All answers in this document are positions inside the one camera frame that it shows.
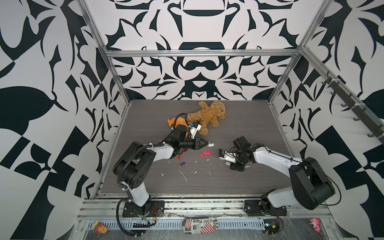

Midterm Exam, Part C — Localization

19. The aluminium frame post left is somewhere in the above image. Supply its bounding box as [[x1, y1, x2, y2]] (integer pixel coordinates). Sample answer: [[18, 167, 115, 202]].
[[77, 0, 131, 105]]

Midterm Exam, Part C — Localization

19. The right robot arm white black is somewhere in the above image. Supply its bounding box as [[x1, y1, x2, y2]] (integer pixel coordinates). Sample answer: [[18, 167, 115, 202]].
[[225, 136, 341, 216]]

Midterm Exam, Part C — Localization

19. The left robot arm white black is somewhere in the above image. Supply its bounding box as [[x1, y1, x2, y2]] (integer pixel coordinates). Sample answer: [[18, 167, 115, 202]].
[[113, 120, 209, 218]]

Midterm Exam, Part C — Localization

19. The brown teddy bear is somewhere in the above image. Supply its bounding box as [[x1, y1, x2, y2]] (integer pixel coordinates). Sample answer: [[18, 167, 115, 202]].
[[187, 101, 227, 136]]

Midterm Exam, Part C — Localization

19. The colourful small toy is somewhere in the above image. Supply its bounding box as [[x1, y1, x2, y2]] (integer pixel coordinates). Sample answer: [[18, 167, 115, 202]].
[[93, 221, 109, 234]]

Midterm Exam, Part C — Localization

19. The wall hook rack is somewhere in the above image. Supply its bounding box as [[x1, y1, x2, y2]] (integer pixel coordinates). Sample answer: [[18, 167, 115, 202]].
[[322, 71, 384, 145]]

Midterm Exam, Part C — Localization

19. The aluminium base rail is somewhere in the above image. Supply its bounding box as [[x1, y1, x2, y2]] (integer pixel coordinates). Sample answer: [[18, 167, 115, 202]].
[[77, 196, 332, 219]]

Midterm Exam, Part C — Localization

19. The orange plush fish toy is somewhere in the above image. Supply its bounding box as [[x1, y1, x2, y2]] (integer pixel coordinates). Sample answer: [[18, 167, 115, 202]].
[[168, 117, 190, 139]]

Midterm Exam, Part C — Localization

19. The pink toy figure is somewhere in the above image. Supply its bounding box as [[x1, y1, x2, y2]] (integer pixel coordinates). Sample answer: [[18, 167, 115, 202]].
[[310, 218, 320, 233]]

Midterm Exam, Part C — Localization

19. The printed label sticker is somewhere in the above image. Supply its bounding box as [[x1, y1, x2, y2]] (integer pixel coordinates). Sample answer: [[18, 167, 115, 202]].
[[182, 217, 218, 235]]

